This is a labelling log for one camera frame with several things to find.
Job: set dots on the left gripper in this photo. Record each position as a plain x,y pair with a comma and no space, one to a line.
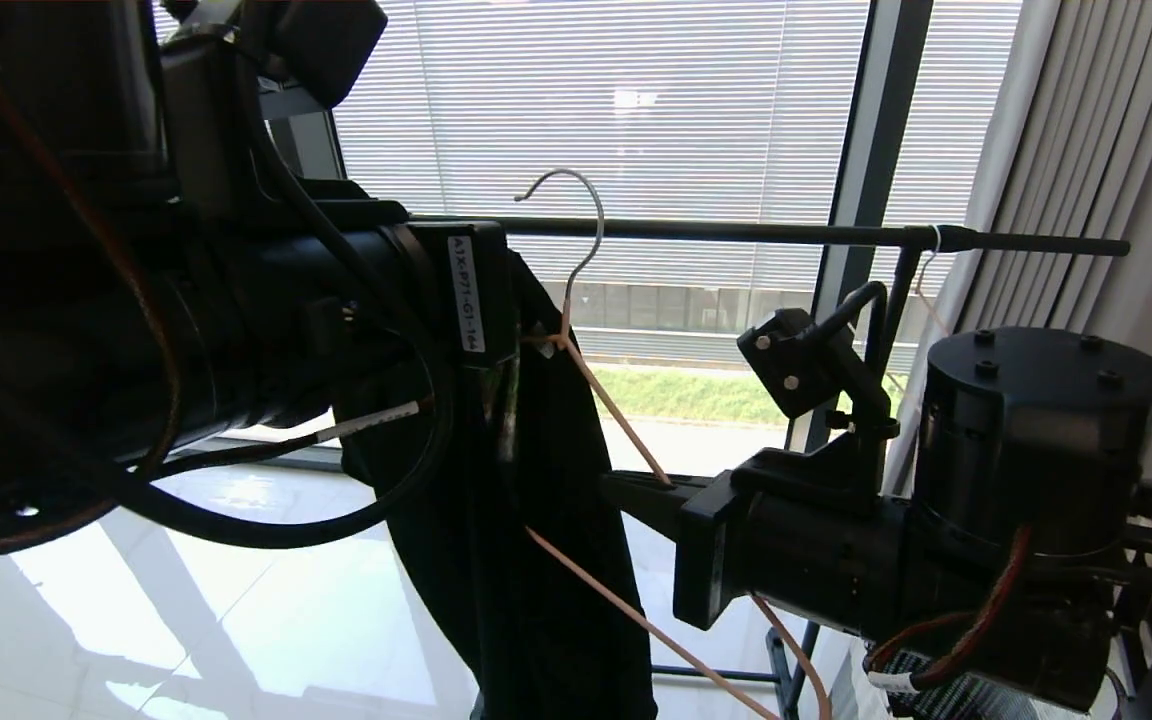
366,310

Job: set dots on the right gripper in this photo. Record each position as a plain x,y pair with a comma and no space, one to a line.
816,560

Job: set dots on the pink clothes hanger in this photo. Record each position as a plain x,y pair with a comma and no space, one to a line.
626,425
917,288

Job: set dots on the black garment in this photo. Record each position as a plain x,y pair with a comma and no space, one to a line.
536,600

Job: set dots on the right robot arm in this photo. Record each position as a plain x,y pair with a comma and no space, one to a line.
1036,440

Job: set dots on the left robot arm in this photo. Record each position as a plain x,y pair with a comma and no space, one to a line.
56,330

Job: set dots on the black clothes rack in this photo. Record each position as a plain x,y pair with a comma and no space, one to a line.
736,233

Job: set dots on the window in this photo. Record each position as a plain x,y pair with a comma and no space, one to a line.
686,120

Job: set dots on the beige curtain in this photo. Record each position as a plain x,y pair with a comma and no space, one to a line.
1116,130

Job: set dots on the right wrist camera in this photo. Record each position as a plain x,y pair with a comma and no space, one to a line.
791,360

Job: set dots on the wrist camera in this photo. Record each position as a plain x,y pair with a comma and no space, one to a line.
206,120
791,360

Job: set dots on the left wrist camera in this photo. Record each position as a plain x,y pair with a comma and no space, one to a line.
206,120

